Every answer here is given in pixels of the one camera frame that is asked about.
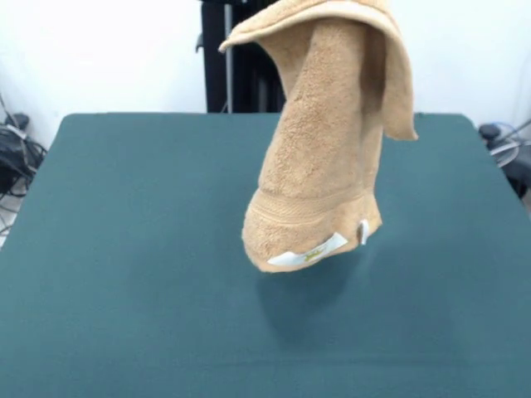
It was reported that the tan terry towel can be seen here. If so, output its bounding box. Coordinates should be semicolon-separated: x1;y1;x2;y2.
218;0;419;275

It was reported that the dark green table cloth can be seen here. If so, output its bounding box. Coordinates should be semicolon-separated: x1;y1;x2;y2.
0;112;531;398

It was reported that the black equipment stand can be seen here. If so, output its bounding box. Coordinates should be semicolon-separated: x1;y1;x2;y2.
504;144;531;200

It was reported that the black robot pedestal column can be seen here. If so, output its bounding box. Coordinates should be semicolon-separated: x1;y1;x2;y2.
193;0;291;114

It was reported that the grey pedestal leg foot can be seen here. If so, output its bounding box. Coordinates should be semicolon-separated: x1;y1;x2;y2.
3;114;31;130
479;123;504;141

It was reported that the black cable tangle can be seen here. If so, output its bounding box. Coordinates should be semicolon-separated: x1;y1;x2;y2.
0;124;47;200

